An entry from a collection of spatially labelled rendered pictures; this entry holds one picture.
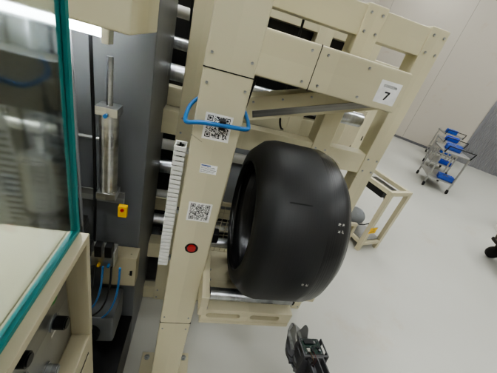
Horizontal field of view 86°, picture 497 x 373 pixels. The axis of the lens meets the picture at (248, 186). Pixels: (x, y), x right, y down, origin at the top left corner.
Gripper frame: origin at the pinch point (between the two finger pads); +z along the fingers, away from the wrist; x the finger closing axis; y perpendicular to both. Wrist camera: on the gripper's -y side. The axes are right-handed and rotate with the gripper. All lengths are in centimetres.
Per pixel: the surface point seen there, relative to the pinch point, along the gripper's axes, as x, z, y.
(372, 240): -181, 179, -67
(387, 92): -27, 42, 75
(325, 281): -5.8, 2.3, 17.6
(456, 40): -717, 808, 340
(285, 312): -6.4, 17.3, -12.4
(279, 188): 14.1, 11.3, 41.2
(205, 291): 26.8, 16.7, -3.9
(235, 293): 14.9, 19.3, -6.5
